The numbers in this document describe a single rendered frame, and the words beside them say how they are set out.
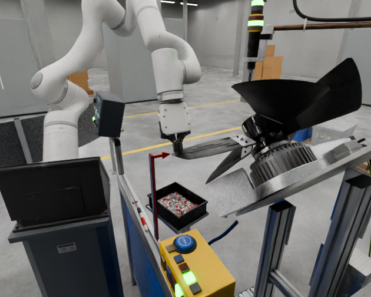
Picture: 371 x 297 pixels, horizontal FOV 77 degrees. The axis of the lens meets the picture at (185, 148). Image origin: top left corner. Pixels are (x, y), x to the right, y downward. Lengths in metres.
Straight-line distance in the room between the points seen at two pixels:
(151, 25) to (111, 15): 0.26
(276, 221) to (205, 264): 0.52
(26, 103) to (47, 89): 5.66
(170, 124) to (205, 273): 0.44
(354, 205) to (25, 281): 2.00
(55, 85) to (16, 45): 5.56
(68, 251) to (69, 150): 0.36
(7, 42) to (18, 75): 0.68
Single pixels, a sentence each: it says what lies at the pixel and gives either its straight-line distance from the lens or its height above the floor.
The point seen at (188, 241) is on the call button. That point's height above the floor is 1.08.
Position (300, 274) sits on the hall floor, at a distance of 2.05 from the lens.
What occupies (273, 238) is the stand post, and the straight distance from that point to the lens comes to 1.06.
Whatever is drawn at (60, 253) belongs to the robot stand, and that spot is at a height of 0.82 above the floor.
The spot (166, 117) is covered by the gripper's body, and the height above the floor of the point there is 1.28.
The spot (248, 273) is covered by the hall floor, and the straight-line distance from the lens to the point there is 1.94.
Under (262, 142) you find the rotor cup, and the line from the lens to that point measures 0.84.
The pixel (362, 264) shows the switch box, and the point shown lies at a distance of 1.01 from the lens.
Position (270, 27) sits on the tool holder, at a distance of 0.79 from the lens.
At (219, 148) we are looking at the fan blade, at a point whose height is 1.17.
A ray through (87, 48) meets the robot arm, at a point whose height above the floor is 1.48.
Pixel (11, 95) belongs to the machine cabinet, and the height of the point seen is 0.51.
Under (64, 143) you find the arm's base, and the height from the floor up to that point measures 1.16.
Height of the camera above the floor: 1.48
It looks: 23 degrees down
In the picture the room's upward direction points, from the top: straight up
